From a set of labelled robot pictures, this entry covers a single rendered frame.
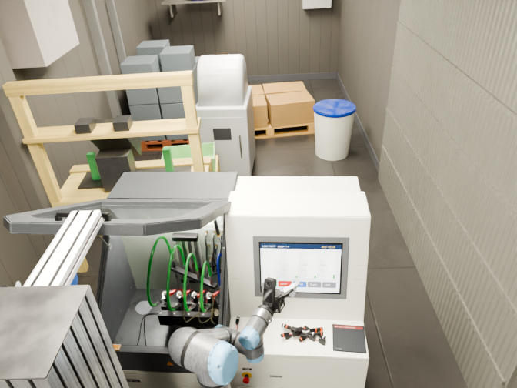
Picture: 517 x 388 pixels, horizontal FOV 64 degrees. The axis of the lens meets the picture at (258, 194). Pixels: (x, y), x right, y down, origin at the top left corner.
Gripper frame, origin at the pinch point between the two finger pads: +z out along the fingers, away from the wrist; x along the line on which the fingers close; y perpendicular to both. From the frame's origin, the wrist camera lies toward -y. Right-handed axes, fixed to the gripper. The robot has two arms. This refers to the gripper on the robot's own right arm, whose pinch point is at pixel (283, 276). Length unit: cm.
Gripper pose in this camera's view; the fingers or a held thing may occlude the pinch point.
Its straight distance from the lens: 183.3
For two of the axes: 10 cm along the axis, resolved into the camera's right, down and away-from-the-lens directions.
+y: 1.7, 8.5, 5.0
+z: 4.5, -5.2, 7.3
